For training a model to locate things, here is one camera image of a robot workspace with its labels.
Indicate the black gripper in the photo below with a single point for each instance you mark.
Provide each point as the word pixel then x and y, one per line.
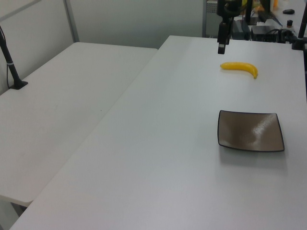
pixel 225 32

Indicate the yellow banana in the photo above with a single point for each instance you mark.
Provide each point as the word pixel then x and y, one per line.
pixel 242 66

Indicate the square brown ceramic plate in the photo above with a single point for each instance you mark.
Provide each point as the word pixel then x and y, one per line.
pixel 249 130

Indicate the grey electronics box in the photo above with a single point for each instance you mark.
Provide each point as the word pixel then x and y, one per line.
pixel 239 30

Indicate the perforated grey metal panel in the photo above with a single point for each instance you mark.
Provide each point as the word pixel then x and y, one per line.
pixel 210 16

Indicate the black electronics box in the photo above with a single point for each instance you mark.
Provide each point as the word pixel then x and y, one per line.
pixel 262 32

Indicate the yellow background object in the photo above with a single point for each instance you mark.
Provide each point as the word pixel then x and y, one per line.
pixel 256 6

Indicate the small black red knob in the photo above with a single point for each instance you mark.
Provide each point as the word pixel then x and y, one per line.
pixel 290 23

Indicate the black computer mouse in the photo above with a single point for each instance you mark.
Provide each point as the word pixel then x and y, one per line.
pixel 288 11

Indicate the black upright post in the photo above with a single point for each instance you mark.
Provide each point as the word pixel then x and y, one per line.
pixel 248 12

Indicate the black camera pole with clamp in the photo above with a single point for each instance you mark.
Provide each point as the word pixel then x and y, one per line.
pixel 301 28

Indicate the black camera pole white band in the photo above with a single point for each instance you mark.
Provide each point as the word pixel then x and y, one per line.
pixel 10 69

